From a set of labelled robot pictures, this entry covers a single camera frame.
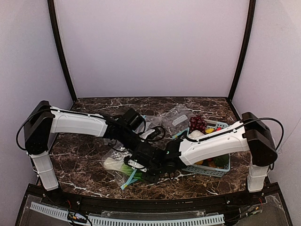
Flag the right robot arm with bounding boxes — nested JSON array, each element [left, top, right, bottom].
[[147, 112, 284, 193]]

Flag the black right frame post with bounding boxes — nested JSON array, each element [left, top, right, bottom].
[[228, 0, 256, 103]]

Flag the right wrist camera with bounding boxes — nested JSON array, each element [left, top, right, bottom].
[[123, 155, 147, 173]]

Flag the purple grape bunch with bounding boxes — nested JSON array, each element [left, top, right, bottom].
[[190, 115, 207, 133]]

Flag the white slotted cable duct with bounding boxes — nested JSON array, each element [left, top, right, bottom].
[[30, 202, 225, 226]]

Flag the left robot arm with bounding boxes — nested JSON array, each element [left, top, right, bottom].
[[18, 100, 154, 191]]

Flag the black left frame post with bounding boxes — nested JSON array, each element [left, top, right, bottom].
[[47, 0, 78, 103]]

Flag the green white bok choy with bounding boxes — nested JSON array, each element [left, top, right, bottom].
[[102, 157, 134, 184]]

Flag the black frame post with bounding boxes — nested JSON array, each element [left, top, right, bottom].
[[228, 0, 256, 103], [47, 0, 78, 103]]

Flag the green avocado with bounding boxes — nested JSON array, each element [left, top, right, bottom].
[[213, 154, 230, 168]]

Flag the light blue plastic basket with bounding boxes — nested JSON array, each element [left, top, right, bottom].
[[182, 119, 230, 178]]

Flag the clear zip bag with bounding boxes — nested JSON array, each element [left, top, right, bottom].
[[161, 104, 195, 138], [101, 147, 143, 190], [141, 116, 162, 133]]

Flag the white garlic bulb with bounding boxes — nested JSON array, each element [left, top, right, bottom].
[[188, 130, 204, 140]]

